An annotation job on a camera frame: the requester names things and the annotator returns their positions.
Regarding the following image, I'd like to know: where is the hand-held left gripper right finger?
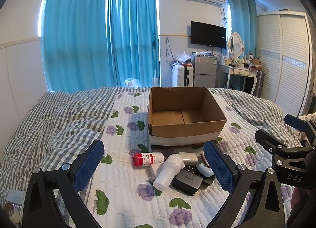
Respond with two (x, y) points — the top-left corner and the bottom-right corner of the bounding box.
(202, 140), (289, 228)

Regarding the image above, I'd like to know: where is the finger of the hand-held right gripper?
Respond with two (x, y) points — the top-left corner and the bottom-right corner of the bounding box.
(255, 129), (316, 169)
(284, 114), (316, 146)

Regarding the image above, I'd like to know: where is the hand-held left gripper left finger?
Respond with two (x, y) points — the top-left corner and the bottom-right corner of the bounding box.
(22, 140), (105, 228)

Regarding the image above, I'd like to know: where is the black remote control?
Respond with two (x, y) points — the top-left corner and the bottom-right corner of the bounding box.
(184, 165), (216, 187)

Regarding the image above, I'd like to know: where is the cardboard box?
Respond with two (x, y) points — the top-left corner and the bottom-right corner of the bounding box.
(148, 86), (228, 149)

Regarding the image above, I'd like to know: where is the person's right hand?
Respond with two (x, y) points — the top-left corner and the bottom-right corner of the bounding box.
(290, 187), (316, 219)

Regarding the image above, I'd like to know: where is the pale blue earbud case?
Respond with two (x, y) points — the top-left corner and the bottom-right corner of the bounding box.
(197, 163), (215, 177)

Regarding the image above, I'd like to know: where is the white power bank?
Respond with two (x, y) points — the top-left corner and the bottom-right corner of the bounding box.
(178, 152), (199, 166)

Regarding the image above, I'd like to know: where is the white floral quilt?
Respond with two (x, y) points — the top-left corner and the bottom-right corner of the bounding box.
(37, 87), (305, 228)

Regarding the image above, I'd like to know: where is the white cylindrical handheld device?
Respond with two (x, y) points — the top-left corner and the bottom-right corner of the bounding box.
(152, 154), (185, 191)

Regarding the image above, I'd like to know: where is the grey suitcase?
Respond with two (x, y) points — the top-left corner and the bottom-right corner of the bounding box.
(254, 70), (265, 98)

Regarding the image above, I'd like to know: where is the grey checked blanket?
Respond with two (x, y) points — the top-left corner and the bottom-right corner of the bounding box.
(0, 86), (303, 206)

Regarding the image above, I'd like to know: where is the white bottle with red cap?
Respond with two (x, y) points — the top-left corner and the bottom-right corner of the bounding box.
(133, 152), (165, 168)

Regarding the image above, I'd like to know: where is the white plug adapter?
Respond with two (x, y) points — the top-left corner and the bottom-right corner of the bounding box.
(148, 164), (165, 183)

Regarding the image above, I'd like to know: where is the white slatted wardrobe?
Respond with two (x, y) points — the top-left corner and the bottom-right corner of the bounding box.
(257, 11), (314, 117)

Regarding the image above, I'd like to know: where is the white dressing table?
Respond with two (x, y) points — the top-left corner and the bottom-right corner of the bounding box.
(217, 63), (258, 95)

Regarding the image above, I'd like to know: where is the small grey box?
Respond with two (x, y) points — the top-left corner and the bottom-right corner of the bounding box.
(6, 190), (25, 206)

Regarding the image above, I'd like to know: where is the clear plastic bag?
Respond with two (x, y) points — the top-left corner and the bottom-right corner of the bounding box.
(124, 78), (140, 88)

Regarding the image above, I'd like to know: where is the silver small fridge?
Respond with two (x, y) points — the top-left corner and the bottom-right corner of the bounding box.
(193, 55), (218, 87)

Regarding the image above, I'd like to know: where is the white suitcase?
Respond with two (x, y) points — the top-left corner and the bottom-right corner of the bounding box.
(172, 64), (195, 87)

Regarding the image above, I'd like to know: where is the white oval mirror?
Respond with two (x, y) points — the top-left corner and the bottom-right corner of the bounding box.
(228, 32), (244, 59)

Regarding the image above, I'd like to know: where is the crumpled plastic bag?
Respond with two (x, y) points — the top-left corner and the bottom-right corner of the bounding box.
(175, 51), (192, 65)

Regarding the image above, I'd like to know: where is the narrow blue curtain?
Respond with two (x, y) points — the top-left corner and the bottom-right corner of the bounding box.
(226, 0), (259, 54)

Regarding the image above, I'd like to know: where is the wide blue curtain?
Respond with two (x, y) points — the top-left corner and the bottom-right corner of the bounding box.
(39, 0), (111, 92)

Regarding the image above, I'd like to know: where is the black wall television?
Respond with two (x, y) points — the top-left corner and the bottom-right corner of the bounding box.
(191, 21), (227, 49)

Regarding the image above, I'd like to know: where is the black hanging cable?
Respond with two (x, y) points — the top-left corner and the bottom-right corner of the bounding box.
(165, 37), (174, 66)

